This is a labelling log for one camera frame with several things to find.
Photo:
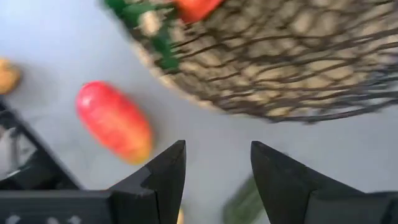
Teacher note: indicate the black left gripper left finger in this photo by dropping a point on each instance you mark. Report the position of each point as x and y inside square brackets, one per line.
[161, 186]

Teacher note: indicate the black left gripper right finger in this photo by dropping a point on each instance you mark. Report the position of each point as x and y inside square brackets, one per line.
[286, 186]

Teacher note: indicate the dark green cucumber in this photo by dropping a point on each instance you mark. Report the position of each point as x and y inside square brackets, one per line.
[244, 205]

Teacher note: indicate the red and yellow mango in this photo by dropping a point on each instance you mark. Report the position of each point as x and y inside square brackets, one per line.
[113, 121]

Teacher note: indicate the yellow orange citrus fruit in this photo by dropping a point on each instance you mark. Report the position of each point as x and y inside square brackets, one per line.
[7, 76]

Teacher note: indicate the round woven straw placemat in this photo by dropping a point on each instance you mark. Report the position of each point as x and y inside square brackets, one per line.
[155, 73]

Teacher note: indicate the black metal table frame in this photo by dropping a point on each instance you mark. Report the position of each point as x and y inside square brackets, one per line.
[46, 174]

